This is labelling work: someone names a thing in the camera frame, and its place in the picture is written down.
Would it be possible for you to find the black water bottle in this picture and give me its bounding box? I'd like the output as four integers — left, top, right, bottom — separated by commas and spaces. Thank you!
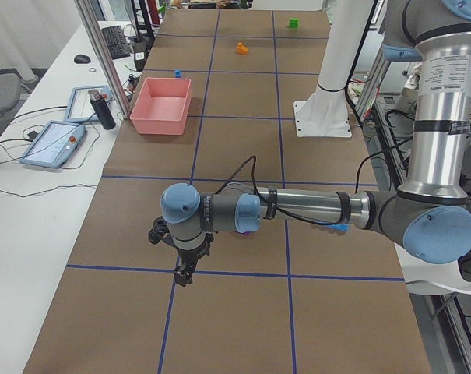
88, 89, 116, 130

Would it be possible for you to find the long blue block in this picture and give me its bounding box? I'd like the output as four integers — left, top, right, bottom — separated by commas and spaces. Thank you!
328, 224, 350, 232

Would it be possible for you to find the black computer mouse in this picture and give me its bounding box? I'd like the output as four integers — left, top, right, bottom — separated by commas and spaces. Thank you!
73, 54, 91, 64

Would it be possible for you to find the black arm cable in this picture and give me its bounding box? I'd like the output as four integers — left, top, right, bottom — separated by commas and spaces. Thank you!
213, 155, 371, 227

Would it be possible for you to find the pink plastic box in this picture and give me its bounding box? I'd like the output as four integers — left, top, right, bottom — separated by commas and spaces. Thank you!
130, 77, 192, 136

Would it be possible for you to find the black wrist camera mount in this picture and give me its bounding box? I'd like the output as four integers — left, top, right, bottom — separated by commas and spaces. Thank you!
148, 216, 169, 245

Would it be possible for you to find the green block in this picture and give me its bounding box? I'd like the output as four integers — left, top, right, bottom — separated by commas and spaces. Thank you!
288, 18, 300, 29

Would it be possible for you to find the near teach pendant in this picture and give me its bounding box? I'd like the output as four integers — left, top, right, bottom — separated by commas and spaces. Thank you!
19, 121, 87, 168

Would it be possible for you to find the aluminium frame post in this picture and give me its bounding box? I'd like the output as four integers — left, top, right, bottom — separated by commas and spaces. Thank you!
74, 0, 131, 119

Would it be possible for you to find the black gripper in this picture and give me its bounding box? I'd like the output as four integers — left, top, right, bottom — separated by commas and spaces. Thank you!
174, 233, 211, 285

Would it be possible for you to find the black keyboard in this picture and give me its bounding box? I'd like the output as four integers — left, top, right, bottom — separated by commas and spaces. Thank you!
101, 26, 130, 60

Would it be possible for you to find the teach pendant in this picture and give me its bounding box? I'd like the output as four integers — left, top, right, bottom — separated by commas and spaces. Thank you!
64, 85, 111, 122
19, 121, 87, 168

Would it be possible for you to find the orange block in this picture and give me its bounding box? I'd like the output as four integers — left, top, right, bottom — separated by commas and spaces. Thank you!
236, 42, 248, 55

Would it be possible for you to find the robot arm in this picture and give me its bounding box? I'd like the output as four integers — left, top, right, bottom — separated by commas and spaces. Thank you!
148, 1, 471, 286

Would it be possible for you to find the far teach pendant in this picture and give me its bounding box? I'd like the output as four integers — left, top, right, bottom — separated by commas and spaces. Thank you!
64, 85, 111, 122

